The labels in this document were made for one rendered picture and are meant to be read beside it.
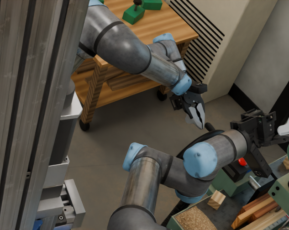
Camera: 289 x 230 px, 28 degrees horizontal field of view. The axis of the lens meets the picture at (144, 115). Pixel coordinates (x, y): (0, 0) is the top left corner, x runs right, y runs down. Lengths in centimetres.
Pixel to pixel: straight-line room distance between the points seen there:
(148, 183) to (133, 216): 17
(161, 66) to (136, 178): 57
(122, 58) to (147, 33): 142
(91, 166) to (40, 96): 211
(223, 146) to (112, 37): 44
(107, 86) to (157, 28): 42
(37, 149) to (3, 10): 31
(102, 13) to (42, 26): 84
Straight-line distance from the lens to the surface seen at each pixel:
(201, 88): 197
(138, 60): 160
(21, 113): 90
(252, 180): 191
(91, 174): 295
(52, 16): 78
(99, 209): 284
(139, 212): 110
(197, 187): 140
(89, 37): 160
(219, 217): 185
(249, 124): 143
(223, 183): 191
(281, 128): 148
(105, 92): 310
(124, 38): 157
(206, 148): 133
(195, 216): 177
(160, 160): 139
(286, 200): 181
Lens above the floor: 231
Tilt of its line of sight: 44 degrees down
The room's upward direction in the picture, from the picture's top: 22 degrees clockwise
